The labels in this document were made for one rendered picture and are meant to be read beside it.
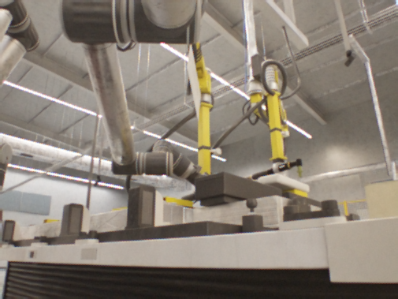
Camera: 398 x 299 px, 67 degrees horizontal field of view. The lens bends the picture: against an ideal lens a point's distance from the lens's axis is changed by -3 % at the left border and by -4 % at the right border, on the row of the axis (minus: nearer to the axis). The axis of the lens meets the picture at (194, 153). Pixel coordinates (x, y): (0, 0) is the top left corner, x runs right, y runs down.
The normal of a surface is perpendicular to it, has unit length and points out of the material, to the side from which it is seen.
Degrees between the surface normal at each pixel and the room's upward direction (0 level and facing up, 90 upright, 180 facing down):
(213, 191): 90
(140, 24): 150
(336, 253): 90
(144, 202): 90
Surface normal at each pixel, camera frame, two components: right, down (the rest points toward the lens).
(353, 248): -0.69, -0.24
